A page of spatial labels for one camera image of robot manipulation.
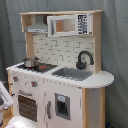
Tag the white toy microwave door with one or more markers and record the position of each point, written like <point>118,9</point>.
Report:
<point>63,25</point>

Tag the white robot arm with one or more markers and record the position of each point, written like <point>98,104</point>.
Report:
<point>6,101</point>

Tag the wooden toy kitchen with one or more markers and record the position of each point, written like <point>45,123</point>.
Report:
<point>82,52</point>

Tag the grey toy sink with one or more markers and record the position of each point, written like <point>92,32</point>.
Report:
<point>71,73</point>

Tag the black toy stovetop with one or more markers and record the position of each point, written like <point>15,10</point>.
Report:
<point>41,67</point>

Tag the small steel pot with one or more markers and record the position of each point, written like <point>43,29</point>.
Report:
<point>31,61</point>

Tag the red right stove knob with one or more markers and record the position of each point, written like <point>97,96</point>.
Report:
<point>34,84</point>

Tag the red stove knob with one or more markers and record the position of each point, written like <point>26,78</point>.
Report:
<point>15,78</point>
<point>34,84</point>

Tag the grey ice dispenser panel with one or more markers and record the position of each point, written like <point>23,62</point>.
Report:
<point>62,106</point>

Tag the grey range hood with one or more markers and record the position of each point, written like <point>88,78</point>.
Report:
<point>38,25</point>

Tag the red left stove knob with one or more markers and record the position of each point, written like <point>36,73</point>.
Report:
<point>15,78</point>

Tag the toy oven door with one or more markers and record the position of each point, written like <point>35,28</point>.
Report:
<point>27,105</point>

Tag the grey cabinet door handle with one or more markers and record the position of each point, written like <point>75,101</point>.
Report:
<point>48,109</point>

